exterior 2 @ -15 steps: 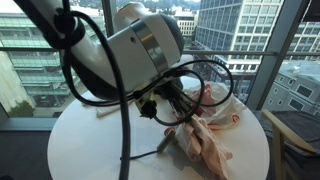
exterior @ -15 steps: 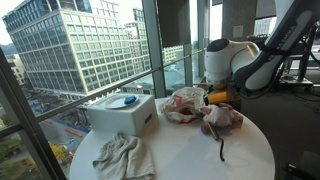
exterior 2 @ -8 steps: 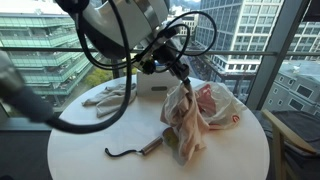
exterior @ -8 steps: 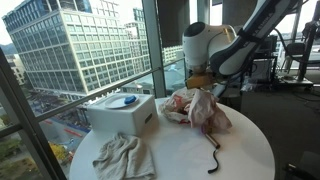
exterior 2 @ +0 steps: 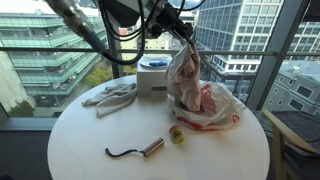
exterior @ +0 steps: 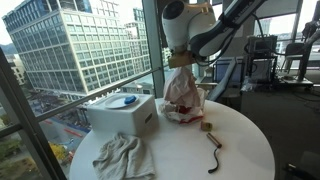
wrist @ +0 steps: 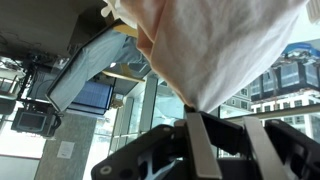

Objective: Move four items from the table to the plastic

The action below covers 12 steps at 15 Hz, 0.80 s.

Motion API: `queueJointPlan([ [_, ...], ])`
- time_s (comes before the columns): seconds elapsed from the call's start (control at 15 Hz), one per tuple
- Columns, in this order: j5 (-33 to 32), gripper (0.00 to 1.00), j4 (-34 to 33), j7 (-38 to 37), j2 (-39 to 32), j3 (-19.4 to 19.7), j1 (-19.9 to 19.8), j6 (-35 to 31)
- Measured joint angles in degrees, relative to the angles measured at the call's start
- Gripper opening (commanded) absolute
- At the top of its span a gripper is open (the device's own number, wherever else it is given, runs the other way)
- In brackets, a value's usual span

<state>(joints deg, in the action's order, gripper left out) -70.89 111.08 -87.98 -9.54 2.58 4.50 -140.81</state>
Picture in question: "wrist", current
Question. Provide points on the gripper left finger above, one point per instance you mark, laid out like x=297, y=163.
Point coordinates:
x=203, y=146

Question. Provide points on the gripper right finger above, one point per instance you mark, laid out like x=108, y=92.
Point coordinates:
x=263, y=150

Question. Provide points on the metal window handrail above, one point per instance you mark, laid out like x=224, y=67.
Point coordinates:
x=283, y=111

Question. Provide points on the wooden desk edge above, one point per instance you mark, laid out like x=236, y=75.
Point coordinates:
x=123, y=76

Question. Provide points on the blue screen monitor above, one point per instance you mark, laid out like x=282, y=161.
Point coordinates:
x=93, y=98

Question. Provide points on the white paper notice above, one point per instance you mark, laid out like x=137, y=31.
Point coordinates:
x=65, y=150

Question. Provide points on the grey slanted panel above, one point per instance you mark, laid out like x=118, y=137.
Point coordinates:
x=86, y=66

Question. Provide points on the small black screen device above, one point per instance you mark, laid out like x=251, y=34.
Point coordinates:
x=33, y=121

